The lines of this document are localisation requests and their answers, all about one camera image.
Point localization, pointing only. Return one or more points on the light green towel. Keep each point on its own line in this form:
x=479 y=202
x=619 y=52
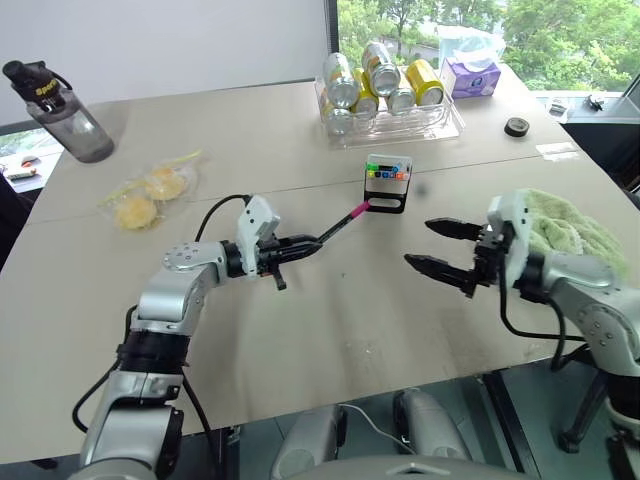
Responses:
x=565 y=225

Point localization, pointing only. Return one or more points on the yellow round pastry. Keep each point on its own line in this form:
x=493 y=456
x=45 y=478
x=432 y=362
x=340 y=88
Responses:
x=167 y=186
x=135 y=214

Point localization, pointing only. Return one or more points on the grey sports water bottle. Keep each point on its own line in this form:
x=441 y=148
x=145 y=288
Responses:
x=80 y=130

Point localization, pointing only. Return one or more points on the small clear packet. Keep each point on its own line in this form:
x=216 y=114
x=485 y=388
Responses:
x=556 y=108

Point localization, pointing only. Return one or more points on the small black clip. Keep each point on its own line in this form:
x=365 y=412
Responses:
x=594 y=102

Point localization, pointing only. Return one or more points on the black pen holder white top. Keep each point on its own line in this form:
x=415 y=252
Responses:
x=387 y=192

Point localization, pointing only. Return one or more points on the clear zip bag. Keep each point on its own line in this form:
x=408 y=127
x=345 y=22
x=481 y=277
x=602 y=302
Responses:
x=187 y=162

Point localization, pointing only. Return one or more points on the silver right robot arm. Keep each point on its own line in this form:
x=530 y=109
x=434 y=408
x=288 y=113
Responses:
x=600 y=310

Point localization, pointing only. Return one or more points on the clear plastic bin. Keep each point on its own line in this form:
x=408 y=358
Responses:
x=425 y=127

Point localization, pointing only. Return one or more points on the silver robot body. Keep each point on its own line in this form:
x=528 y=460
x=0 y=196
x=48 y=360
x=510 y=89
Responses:
x=400 y=472

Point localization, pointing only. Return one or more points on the grey rounded shape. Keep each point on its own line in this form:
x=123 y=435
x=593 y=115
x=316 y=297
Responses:
x=310 y=440
x=430 y=425

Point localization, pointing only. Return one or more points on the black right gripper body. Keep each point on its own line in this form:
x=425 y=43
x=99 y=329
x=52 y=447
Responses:
x=492 y=260

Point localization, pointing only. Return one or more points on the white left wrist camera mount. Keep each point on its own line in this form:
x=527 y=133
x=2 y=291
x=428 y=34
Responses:
x=257 y=220

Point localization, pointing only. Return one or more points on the white orange drink can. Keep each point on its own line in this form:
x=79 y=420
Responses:
x=380 y=65
x=340 y=80

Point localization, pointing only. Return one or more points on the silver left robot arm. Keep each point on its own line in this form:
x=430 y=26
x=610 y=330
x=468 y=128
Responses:
x=170 y=295

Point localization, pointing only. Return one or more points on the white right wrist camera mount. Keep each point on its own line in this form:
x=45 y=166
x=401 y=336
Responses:
x=517 y=220

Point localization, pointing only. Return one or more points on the clear tape strip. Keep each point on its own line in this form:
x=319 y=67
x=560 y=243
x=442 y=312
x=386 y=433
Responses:
x=557 y=150

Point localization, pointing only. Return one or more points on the dark side table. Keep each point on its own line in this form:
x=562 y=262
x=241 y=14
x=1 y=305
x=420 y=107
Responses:
x=610 y=140

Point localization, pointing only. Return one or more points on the silver drink can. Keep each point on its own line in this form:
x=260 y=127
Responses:
x=401 y=100
x=338 y=120

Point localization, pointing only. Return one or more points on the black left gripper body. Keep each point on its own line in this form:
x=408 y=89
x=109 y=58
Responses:
x=272 y=255

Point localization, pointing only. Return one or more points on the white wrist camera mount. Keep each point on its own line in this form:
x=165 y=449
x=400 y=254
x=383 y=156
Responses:
x=517 y=220
x=257 y=220

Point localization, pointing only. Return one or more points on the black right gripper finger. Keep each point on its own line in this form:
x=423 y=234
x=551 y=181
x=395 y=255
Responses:
x=440 y=270
x=455 y=229

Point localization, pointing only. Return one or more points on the purple tissue box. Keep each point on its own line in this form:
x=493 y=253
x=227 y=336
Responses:
x=472 y=80

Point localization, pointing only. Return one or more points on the black pen with pink band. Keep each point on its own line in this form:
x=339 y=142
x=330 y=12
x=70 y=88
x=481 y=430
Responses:
x=345 y=222

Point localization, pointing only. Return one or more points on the dark window frame post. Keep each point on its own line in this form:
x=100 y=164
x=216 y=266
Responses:
x=331 y=40

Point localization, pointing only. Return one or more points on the yellow drink can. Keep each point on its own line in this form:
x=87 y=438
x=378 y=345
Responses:
x=422 y=80
x=364 y=99

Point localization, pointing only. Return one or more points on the black tape roll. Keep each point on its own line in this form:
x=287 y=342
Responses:
x=510 y=129

